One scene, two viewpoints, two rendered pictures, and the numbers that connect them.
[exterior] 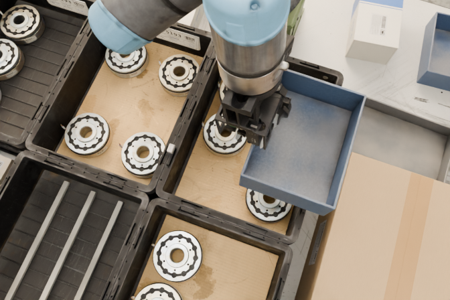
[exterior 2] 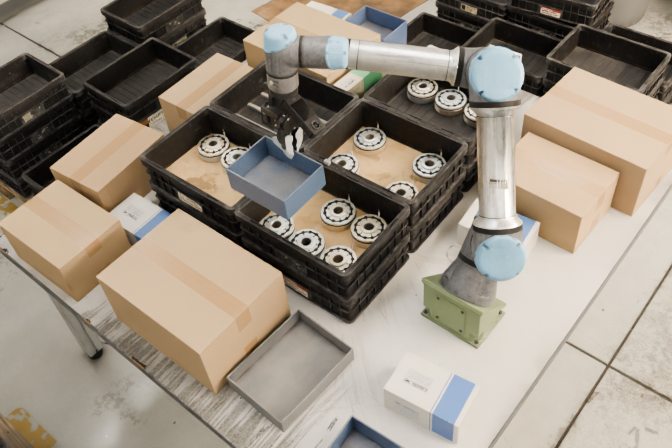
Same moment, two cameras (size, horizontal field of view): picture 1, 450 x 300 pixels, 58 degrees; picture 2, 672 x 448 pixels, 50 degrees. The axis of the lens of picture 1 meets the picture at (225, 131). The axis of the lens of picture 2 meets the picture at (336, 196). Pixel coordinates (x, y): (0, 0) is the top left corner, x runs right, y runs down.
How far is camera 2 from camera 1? 1.68 m
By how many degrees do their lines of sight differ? 54
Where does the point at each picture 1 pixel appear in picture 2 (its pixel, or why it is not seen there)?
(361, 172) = (263, 273)
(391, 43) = (391, 384)
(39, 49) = (457, 124)
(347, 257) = (211, 246)
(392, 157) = (284, 370)
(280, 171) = (267, 172)
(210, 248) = not seen: hidden behind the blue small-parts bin
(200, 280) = not seen: hidden behind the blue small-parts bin
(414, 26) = not seen: outside the picture
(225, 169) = (312, 213)
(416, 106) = (326, 415)
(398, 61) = (384, 420)
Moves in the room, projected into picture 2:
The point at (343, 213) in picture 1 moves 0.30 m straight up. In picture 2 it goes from (240, 253) to (219, 173)
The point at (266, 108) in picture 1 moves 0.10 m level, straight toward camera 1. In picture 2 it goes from (274, 109) to (241, 98)
